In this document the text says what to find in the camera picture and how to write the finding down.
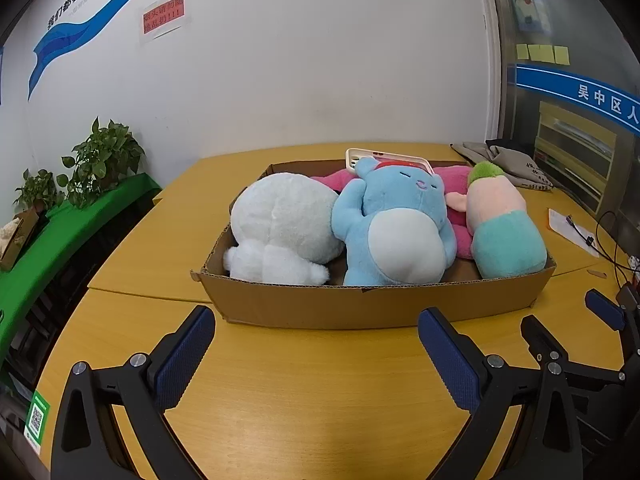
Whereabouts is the black cable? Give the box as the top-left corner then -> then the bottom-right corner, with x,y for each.
565,210 -> 640,283

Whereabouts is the metal door frame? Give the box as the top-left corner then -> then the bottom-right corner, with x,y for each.
484,0 -> 518,142

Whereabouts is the blue wave wall decal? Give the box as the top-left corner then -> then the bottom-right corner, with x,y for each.
0,0 -> 281,106

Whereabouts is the white paper sheet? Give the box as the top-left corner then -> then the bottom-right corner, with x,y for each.
547,207 -> 601,258

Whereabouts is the blue plush toy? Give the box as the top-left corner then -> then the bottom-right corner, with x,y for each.
331,156 -> 458,287

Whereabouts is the green code sticker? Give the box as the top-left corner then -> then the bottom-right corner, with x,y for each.
24,390 -> 53,448

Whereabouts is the red paper notice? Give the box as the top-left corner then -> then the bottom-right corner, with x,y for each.
139,0 -> 192,43

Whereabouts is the yellow file rack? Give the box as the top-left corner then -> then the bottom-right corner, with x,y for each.
532,100 -> 621,216

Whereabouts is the green table cloth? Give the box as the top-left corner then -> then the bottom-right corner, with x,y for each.
0,172 -> 163,356

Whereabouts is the white plush toy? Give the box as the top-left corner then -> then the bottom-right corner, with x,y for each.
222,172 -> 346,286

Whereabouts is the large potted green plant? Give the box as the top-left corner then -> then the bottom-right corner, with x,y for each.
57,116 -> 147,209

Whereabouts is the small brown cardboard box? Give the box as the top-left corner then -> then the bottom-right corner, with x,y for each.
0,207 -> 41,272

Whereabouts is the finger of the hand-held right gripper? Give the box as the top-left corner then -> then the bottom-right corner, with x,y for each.
520,314 -> 627,392
585,288 -> 628,334

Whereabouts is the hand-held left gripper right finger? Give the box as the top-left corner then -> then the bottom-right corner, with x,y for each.
418,307 -> 583,480

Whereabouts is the small potted green plant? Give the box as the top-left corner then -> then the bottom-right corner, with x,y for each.
14,169 -> 66,213

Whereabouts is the cartoon poster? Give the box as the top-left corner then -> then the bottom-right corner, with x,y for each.
505,0 -> 553,36

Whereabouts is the peach and teal plush toy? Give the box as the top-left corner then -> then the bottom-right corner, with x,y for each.
446,161 -> 547,280

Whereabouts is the blue sign band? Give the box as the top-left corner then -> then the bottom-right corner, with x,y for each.
515,63 -> 640,136

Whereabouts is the pink plush toy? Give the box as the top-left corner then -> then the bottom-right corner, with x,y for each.
310,164 -> 481,261

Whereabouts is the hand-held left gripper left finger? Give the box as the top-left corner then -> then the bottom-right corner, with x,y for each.
50,305 -> 217,480

